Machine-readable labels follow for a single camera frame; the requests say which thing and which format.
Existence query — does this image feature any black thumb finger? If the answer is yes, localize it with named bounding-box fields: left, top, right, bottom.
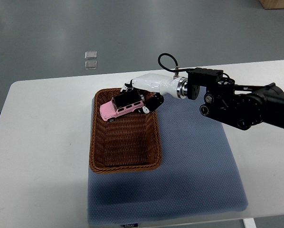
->
left=142, top=93, right=164, bottom=114

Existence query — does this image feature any upper floor plate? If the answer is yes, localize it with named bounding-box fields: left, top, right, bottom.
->
left=85, top=51, right=97, bottom=59

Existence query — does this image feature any wooden box corner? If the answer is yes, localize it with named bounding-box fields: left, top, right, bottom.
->
left=259, top=0, right=284, bottom=10

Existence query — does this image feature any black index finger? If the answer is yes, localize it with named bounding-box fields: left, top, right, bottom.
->
left=120, top=82, right=134, bottom=92

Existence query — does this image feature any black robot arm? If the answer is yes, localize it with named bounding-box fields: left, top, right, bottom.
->
left=120, top=60, right=284, bottom=130

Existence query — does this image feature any brown wicker basket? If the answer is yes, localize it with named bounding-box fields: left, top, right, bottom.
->
left=89, top=88, right=162, bottom=174

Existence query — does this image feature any white table leg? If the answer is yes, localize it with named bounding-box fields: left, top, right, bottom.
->
left=243, top=218, right=256, bottom=228

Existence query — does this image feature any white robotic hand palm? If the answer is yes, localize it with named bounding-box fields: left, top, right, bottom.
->
left=131, top=73, right=186, bottom=99

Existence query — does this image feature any floor plate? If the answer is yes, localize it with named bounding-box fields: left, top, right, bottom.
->
left=85, top=51, right=97, bottom=59
left=85, top=60, right=97, bottom=70

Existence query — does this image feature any blue-grey fabric mat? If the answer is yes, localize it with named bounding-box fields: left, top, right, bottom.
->
left=87, top=95, right=248, bottom=227

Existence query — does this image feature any lower floor plate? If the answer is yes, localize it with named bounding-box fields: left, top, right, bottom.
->
left=85, top=60, right=97, bottom=70

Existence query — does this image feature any pink toy car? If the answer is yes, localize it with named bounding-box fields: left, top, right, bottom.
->
left=100, top=90, right=145, bottom=122

